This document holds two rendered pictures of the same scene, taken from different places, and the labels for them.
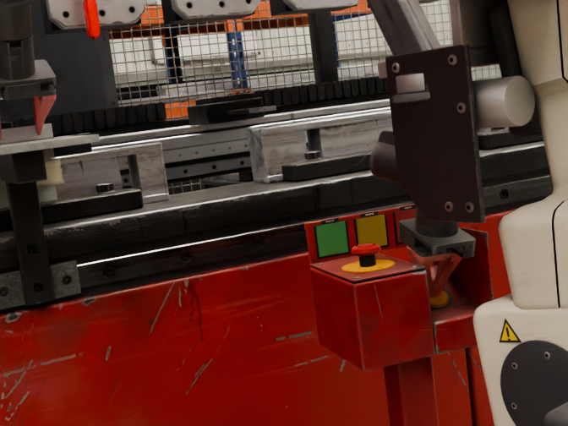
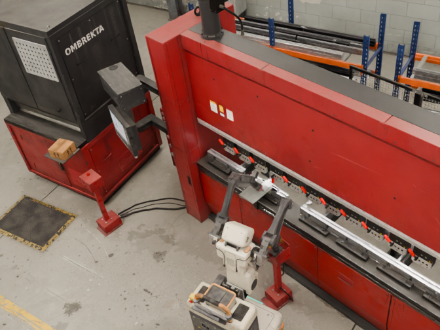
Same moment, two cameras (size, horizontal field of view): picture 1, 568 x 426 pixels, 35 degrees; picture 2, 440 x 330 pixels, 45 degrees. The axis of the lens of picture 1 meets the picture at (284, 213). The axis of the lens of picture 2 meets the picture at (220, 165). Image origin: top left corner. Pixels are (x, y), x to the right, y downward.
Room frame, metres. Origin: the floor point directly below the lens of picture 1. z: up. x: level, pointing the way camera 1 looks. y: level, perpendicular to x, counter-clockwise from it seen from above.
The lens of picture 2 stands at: (0.20, -2.89, 4.47)
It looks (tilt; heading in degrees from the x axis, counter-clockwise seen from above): 42 degrees down; 77
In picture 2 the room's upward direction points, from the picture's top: 9 degrees counter-clockwise
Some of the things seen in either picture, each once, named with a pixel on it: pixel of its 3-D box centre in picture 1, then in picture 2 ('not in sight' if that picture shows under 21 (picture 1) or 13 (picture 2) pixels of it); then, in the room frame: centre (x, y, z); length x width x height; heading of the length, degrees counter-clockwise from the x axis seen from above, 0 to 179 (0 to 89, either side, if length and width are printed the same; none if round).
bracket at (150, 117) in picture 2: not in sight; (154, 128); (0.62, 1.50, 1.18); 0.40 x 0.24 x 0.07; 114
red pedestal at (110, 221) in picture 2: not in sight; (99, 201); (-0.17, 1.53, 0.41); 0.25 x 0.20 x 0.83; 24
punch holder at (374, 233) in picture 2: not in sight; (377, 227); (1.88, -0.65, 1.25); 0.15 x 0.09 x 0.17; 114
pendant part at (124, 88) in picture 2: not in sight; (129, 114); (0.41, 1.36, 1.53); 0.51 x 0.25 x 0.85; 102
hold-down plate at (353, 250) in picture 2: (541, 132); (351, 249); (1.76, -0.52, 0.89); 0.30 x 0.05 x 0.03; 114
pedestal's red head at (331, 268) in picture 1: (398, 280); (275, 249); (1.22, -0.15, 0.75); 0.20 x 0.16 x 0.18; 108
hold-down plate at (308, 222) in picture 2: (364, 161); (313, 225); (1.59, -0.15, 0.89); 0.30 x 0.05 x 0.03; 114
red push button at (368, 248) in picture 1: (367, 257); not in sight; (1.20, -0.10, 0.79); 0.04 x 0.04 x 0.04
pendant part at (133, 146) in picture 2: not in sight; (126, 129); (0.33, 1.30, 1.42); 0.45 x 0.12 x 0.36; 102
